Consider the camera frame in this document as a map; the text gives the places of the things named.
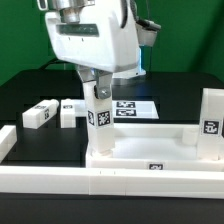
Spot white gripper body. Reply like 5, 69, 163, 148
44, 0, 139, 72

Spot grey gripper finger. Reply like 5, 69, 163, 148
77, 65, 95, 83
94, 69, 112, 100

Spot white desk tabletop tray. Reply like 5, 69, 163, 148
86, 123, 224, 172

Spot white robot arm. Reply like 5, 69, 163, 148
36, 0, 139, 99

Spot white U-shaped obstacle fence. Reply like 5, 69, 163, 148
0, 126, 224, 199

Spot white marker base plate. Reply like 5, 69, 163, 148
71, 99, 160, 120

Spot black cable with connector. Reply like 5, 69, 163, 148
39, 58, 68, 70

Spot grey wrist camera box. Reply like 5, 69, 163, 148
136, 19, 161, 47

